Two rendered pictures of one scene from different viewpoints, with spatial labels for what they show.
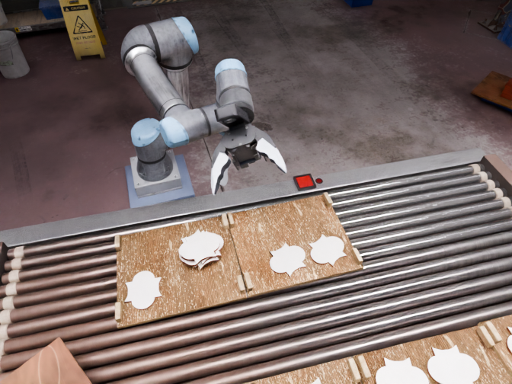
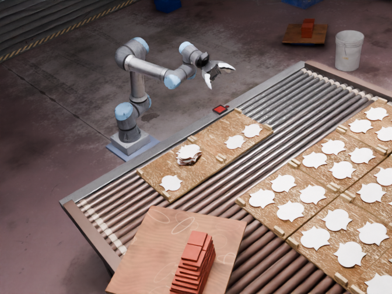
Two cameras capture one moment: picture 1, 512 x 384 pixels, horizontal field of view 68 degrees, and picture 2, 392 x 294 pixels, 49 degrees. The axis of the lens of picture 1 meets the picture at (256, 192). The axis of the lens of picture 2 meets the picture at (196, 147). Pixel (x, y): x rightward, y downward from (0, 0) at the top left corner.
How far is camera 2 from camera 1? 1.47 m
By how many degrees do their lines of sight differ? 16
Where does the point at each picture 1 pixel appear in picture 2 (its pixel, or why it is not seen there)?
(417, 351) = (315, 149)
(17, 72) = not seen: outside the picture
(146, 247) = (157, 168)
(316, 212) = (235, 119)
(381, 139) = (239, 93)
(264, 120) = (149, 111)
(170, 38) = (137, 48)
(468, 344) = (335, 137)
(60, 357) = (159, 210)
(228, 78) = (189, 48)
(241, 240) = (205, 144)
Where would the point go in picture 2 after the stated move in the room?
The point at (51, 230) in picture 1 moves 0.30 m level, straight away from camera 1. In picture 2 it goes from (93, 186) to (52, 177)
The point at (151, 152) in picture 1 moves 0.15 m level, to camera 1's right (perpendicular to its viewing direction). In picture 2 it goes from (130, 121) to (153, 113)
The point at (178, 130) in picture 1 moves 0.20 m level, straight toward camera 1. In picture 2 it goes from (176, 78) to (200, 91)
